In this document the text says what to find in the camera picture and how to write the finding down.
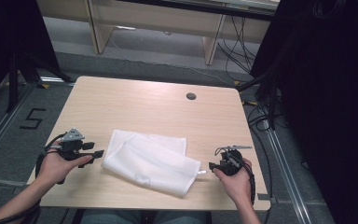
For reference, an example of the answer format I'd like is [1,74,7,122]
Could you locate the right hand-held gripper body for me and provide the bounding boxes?
[213,144,254,177]

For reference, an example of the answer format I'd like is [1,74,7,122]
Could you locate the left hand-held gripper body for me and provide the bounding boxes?
[49,127,86,161]

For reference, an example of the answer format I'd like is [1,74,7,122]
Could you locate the white mesh laundry bag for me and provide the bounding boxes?
[101,129,208,197]

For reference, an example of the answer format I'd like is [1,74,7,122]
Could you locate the person's right hand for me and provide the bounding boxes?
[213,158,255,208]

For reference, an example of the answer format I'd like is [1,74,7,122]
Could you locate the person's left hand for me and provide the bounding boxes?
[36,148,93,188]

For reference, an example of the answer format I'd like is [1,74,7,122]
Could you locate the person's legs in blue jeans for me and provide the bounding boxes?
[79,209,209,224]

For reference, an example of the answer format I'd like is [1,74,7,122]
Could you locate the black metal stand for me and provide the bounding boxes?
[236,69,282,131]
[7,50,76,114]

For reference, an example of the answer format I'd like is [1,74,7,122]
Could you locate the black curtain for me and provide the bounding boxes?
[250,0,358,224]
[0,0,62,106]

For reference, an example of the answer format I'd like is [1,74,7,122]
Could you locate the light wooden desk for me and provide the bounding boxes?
[36,0,282,66]

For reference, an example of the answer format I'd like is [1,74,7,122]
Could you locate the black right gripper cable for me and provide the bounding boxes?
[241,158,257,206]

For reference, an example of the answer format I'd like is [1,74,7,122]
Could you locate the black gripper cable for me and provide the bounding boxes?
[241,158,257,206]
[34,133,68,185]

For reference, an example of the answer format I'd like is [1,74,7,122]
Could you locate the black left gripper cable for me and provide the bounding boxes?
[34,133,68,185]

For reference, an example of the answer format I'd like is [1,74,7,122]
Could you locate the aluminium floor rail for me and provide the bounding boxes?
[263,120,313,224]
[0,83,36,167]

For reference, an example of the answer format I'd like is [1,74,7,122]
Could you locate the bundle of black floor cables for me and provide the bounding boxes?
[216,15,264,83]

